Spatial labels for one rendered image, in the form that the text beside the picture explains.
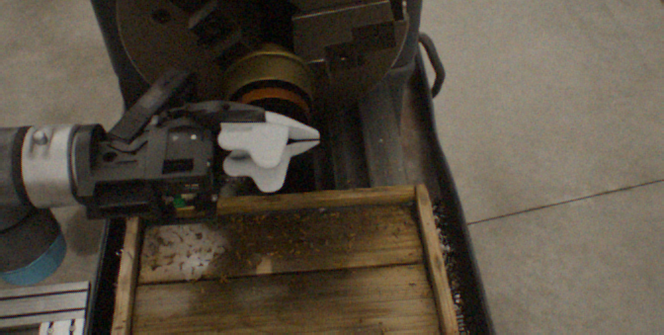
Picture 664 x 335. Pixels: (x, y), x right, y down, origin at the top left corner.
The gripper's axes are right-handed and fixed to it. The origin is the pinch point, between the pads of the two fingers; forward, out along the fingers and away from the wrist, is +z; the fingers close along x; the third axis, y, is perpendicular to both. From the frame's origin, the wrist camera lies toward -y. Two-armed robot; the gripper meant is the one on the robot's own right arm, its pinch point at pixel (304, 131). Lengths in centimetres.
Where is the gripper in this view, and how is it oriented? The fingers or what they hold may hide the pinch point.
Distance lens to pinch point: 62.9
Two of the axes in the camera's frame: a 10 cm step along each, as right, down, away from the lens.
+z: 10.0, -0.7, 0.6
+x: 0.0, -6.4, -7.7
